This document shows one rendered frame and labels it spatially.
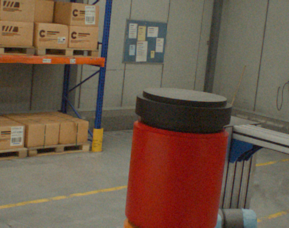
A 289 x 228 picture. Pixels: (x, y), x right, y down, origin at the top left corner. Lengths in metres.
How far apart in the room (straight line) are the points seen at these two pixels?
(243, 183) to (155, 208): 1.94
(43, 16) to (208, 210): 9.55
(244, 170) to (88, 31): 7.75
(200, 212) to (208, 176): 0.02
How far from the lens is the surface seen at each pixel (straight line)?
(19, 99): 10.74
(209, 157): 0.29
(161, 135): 0.29
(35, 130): 9.48
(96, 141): 10.08
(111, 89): 11.97
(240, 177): 2.21
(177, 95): 0.30
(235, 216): 1.72
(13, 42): 9.02
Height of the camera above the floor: 2.38
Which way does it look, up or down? 9 degrees down
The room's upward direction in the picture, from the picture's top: 6 degrees clockwise
